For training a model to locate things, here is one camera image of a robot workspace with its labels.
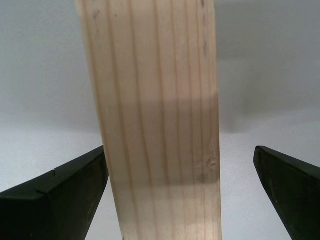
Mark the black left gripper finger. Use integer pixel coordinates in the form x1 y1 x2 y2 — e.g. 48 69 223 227
254 145 320 240
0 145 110 240

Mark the light wooden block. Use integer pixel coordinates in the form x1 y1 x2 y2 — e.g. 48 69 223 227
74 0 223 240

